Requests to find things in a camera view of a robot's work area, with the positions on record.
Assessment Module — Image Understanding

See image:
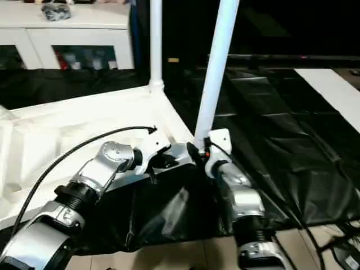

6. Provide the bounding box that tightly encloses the white plastic table top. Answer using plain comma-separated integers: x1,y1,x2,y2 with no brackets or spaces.
0,84,205,226

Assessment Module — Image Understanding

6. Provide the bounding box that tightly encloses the black table mat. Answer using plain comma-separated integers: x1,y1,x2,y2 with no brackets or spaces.
0,55,360,254

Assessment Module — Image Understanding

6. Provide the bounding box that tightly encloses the blue curtain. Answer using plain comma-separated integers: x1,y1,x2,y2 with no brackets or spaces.
129,0,141,68

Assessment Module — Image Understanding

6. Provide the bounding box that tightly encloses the white flat board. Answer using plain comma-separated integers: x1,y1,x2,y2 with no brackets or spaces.
294,67,360,132

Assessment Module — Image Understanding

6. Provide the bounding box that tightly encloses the white glass-door cabinet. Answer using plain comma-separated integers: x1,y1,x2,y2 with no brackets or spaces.
0,0,134,70

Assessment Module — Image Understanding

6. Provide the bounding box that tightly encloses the black tripod stand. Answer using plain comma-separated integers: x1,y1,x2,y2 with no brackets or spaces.
319,221,360,270

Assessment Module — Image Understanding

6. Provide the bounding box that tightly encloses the bag of black parts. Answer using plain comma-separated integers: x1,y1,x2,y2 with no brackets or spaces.
41,2,73,22

